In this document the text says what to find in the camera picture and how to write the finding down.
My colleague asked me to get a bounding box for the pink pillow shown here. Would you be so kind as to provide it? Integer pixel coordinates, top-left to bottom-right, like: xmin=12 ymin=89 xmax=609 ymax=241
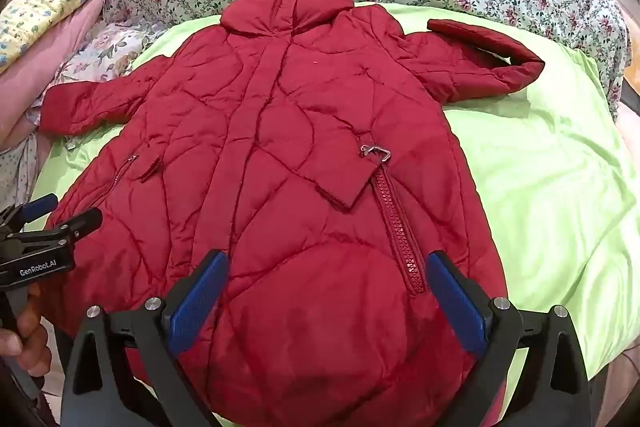
xmin=0 ymin=0 xmax=103 ymax=148

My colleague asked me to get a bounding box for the light green blanket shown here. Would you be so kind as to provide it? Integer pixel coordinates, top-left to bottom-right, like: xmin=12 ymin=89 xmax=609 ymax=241
xmin=42 ymin=2 xmax=632 ymax=380

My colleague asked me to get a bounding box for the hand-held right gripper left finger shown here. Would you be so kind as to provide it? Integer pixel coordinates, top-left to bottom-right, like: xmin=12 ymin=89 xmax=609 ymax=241
xmin=59 ymin=249 xmax=231 ymax=427

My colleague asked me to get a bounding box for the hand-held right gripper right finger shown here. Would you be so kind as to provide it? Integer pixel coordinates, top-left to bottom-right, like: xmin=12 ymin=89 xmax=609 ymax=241
xmin=425 ymin=249 xmax=593 ymax=427

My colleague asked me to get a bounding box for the red quilted jacket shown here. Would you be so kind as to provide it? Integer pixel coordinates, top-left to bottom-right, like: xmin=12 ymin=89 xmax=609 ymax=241
xmin=37 ymin=0 xmax=546 ymax=427

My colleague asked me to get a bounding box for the yellow floral pillow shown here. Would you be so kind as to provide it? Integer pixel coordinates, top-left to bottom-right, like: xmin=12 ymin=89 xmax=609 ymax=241
xmin=0 ymin=0 xmax=111 ymax=75

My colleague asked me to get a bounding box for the large flower print quilt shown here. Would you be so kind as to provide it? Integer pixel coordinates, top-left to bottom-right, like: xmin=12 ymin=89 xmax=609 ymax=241
xmin=25 ymin=24 xmax=168 ymax=128

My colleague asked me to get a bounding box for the person's left hand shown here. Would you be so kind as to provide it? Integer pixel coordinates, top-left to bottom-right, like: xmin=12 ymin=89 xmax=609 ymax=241
xmin=0 ymin=279 xmax=53 ymax=380

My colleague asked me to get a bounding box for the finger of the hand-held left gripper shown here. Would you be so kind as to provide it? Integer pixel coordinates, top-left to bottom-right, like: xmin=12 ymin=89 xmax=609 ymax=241
xmin=7 ymin=208 xmax=104 ymax=253
xmin=0 ymin=194 xmax=57 ymax=238

